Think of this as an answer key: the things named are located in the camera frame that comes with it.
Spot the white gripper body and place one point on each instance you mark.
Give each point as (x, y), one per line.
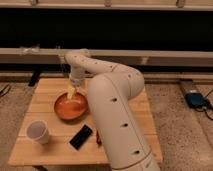
(76, 82)

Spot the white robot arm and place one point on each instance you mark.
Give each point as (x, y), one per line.
(108, 93)

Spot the orange ceramic bowl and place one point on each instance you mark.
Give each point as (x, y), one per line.
(69, 109)

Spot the black rectangular block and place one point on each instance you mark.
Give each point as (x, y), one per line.
(80, 138)

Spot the white paper cup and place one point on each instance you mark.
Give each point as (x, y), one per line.
(38, 132)

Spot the wooden table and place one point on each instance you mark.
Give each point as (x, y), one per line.
(58, 150)

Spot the red chili pepper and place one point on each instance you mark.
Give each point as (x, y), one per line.
(98, 139)

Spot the blue device on floor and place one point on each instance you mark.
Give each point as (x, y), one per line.
(195, 100)

